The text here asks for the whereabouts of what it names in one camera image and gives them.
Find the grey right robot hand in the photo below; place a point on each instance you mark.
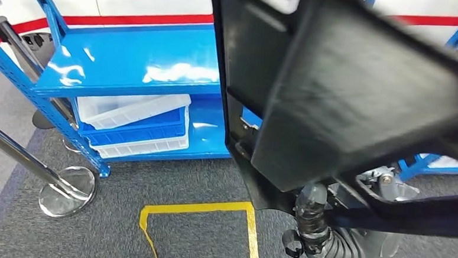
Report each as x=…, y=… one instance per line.
x=313, y=203

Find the black plastic plate frame part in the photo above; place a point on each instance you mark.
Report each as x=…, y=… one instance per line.
x=352, y=91

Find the yellow floor tape square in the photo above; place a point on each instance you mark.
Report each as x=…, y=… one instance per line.
x=193, y=207

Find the white plastic crate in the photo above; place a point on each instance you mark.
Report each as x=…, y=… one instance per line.
x=141, y=149
x=445, y=162

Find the blue plastic crate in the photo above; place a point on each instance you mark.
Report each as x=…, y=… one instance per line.
x=142, y=133

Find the chrome stanchion post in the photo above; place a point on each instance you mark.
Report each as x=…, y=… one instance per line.
x=19, y=52
x=69, y=192

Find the black stanchion post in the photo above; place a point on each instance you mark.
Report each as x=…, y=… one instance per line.
x=43, y=120

